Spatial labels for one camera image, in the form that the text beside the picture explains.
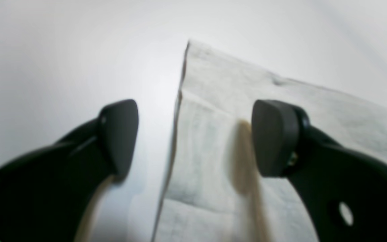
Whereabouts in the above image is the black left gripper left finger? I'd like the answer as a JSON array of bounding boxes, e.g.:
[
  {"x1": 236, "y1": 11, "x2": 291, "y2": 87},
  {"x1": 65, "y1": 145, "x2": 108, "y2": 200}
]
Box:
[{"x1": 0, "y1": 99, "x2": 139, "y2": 242}]

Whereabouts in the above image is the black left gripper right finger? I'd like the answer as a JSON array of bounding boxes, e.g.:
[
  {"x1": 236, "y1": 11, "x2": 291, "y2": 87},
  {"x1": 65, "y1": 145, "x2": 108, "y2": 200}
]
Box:
[{"x1": 251, "y1": 100, "x2": 387, "y2": 242}]

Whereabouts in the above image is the beige t-shirt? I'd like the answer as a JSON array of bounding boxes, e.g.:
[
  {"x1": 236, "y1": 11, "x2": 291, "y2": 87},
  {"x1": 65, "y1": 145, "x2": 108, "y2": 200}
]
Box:
[{"x1": 154, "y1": 40, "x2": 387, "y2": 242}]

